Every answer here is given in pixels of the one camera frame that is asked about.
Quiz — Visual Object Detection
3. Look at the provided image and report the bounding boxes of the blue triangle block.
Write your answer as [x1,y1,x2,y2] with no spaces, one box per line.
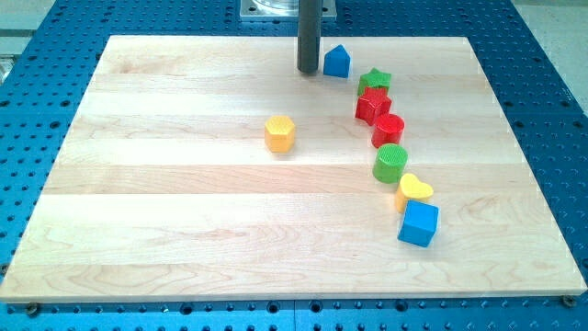
[322,44,351,78]

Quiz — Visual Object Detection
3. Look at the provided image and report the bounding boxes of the red star block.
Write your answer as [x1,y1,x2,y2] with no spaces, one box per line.
[355,87,392,126]

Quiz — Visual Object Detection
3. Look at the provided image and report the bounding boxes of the green star block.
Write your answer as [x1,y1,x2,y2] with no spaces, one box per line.
[357,68,392,96]

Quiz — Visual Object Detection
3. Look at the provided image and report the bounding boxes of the yellow hexagon block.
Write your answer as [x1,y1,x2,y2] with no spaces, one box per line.
[265,115,296,153]

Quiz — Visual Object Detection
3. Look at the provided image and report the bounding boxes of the green cylinder block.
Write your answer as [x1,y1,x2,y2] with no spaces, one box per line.
[372,143,408,184]

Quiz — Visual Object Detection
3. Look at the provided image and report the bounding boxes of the red cylinder block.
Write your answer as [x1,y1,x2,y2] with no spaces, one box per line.
[371,113,405,148]

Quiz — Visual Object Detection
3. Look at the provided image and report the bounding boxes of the yellow heart block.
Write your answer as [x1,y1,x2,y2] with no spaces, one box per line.
[394,173,434,213]

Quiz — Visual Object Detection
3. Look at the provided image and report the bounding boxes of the light wooden board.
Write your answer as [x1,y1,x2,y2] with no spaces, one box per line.
[1,36,586,303]

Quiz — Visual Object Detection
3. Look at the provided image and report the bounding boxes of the blue cube block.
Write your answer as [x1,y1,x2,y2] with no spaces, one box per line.
[397,200,439,247]

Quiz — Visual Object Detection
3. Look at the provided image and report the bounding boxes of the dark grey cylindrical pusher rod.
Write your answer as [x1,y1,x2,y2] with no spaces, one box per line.
[297,0,322,74]

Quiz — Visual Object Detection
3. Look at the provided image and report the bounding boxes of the left board stop screw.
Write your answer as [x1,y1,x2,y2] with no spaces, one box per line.
[24,302,40,317]

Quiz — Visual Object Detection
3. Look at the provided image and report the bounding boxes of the board stop screw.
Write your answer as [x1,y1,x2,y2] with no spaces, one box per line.
[560,295,577,308]
[24,302,40,317]

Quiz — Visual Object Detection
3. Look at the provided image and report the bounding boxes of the right board stop screw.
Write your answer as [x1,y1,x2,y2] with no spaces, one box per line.
[560,295,577,308]

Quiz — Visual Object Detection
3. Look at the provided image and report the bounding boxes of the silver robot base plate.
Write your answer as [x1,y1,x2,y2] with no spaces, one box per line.
[239,0,338,20]

